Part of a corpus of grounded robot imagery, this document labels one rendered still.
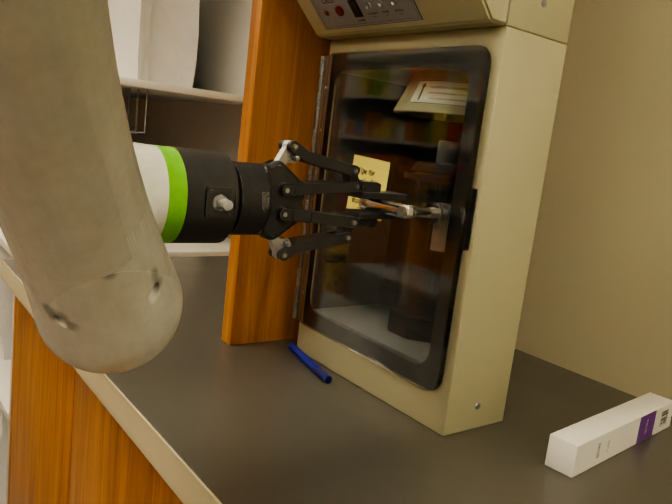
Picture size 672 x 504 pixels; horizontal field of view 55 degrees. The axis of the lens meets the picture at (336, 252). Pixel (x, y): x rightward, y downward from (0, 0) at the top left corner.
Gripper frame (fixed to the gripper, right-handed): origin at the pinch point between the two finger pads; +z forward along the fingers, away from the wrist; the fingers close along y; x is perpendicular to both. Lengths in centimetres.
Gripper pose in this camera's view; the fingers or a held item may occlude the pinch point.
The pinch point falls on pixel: (376, 204)
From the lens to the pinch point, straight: 78.1
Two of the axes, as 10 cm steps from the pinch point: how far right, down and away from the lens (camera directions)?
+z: 8.0, -0.1, 6.0
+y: 1.1, -9.8, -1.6
